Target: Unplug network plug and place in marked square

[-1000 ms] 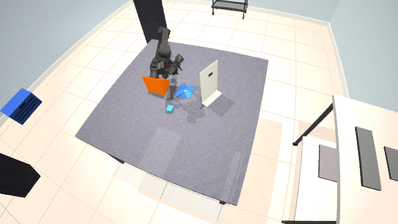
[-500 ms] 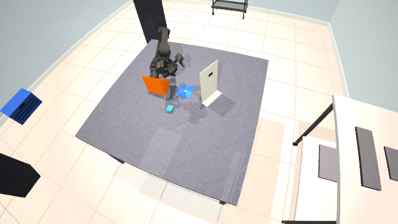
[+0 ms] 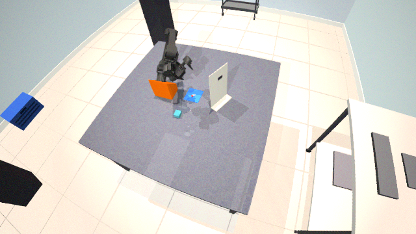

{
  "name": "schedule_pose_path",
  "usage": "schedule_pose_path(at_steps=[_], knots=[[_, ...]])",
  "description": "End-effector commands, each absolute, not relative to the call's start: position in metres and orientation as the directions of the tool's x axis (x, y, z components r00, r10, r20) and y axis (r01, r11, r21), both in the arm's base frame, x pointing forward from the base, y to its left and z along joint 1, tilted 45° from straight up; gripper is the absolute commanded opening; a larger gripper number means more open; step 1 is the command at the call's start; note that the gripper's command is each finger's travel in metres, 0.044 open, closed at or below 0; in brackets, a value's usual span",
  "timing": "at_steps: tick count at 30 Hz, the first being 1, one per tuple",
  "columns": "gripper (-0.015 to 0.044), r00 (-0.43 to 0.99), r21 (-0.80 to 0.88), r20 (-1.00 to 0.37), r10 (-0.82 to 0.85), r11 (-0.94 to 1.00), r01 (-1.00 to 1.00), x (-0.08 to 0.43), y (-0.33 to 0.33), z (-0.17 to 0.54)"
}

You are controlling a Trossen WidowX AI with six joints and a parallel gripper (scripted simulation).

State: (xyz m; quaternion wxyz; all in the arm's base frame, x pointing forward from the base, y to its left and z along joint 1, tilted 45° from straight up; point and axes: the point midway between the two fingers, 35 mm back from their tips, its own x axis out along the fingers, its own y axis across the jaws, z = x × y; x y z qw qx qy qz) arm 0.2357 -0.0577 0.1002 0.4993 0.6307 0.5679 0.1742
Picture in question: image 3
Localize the small light blue block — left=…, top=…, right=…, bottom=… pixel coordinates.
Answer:
left=174, top=110, right=182, bottom=118

